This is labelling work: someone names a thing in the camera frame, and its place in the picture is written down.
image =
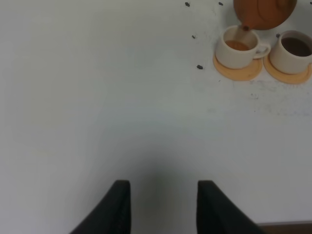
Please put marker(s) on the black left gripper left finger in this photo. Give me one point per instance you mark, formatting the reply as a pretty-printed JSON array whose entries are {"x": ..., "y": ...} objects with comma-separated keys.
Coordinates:
[{"x": 113, "y": 213}]

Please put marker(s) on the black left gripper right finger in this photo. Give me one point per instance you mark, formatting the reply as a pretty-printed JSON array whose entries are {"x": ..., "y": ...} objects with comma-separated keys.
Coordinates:
[{"x": 216, "y": 214}]

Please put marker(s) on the brown clay teapot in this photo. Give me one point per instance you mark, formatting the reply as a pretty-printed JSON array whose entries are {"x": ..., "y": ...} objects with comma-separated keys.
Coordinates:
[{"x": 263, "y": 14}]

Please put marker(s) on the left orange coaster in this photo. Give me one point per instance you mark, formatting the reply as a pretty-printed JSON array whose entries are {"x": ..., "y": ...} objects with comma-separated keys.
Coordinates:
[{"x": 245, "y": 74}]

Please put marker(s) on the orange coaster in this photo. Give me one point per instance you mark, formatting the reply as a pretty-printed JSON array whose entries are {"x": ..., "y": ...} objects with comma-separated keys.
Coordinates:
[
  {"x": 245, "y": 74},
  {"x": 287, "y": 78}
]

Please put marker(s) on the right orange coaster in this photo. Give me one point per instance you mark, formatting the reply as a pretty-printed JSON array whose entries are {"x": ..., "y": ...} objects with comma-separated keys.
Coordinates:
[{"x": 287, "y": 78}]

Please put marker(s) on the left white teacup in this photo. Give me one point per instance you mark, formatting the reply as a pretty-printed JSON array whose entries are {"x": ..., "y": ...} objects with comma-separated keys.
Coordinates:
[{"x": 237, "y": 48}]

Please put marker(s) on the white teacup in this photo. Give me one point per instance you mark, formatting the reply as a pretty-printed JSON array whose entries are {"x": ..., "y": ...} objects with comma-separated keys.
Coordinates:
[
  {"x": 237, "y": 48},
  {"x": 292, "y": 53}
]

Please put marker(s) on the right white teacup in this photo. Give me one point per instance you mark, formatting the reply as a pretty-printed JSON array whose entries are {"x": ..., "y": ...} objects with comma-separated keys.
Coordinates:
[{"x": 292, "y": 53}]

